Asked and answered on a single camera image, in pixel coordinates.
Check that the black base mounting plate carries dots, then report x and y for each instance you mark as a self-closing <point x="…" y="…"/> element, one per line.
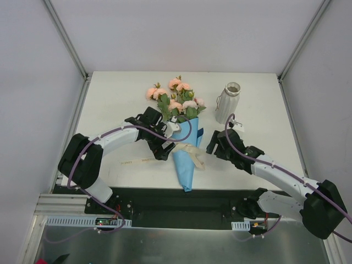
<point x="173" y="208"/>

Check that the white cable duct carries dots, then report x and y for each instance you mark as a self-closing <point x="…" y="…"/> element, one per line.
<point x="77" y="221"/>
<point x="241" y="226"/>

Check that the left aluminium frame post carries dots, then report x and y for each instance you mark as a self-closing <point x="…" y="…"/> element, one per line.
<point x="65" y="38"/>

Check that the right aluminium frame post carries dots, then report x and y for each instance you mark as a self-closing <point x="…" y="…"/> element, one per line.
<point x="319" y="13"/>

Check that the white ribbed ceramic vase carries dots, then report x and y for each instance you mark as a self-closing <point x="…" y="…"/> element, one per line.
<point x="227" y="102"/>

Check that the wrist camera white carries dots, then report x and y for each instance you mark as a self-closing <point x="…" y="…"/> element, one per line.
<point x="236" y="126"/>
<point x="171" y="128"/>

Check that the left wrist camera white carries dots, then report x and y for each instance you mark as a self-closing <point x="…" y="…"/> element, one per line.
<point x="171" y="128"/>

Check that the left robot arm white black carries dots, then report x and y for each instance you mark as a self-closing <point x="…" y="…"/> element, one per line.
<point x="83" y="156"/>

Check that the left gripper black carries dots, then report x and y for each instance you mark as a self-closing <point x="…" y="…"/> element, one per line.
<point x="158" y="140"/>

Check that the cream printed ribbon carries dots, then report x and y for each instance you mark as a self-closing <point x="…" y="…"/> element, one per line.
<point x="192" y="151"/>

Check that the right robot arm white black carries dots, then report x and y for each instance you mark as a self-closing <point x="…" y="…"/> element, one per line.
<point x="318" y="206"/>

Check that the right white cable duct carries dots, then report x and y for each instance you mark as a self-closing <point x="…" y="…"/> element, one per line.
<point x="241" y="226"/>

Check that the pink flower bouquet blue wrap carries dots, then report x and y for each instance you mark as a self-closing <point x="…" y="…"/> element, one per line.
<point x="180" y="105"/>

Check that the aluminium frame post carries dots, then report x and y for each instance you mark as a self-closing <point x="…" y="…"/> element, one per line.
<point x="319" y="13"/>
<point x="65" y="38"/>

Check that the left white cable duct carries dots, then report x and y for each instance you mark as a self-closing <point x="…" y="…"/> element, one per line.
<point x="77" y="221"/>

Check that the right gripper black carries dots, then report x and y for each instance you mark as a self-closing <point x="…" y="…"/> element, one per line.
<point x="217" y="144"/>

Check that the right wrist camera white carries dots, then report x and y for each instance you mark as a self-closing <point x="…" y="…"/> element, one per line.
<point x="236" y="126"/>

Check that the red object bottom edge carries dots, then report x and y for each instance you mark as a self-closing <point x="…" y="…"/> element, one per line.
<point x="41" y="261"/>

